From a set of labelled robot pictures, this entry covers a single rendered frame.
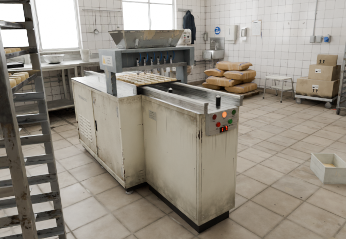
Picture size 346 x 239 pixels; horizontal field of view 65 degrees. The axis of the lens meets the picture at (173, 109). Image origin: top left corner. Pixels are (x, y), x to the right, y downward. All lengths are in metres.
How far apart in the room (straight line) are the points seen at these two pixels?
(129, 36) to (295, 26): 4.36
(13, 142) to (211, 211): 1.41
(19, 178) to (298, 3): 5.65
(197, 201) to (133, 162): 0.69
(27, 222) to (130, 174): 1.46
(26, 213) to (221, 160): 1.22
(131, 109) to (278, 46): 4.50
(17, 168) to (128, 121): 1.38
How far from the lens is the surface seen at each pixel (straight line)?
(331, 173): 2.76
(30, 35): 1.20
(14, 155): 0.81
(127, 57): 2.13
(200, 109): 1.55
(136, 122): 2.15
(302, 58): 5.91
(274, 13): 6.21
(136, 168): 2.28
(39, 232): 1.49
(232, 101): 1.77
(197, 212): 1.85
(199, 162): 1.67
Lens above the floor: 1.27
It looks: 15 degrees down
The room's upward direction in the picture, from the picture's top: 1 degrees counter-clockwise
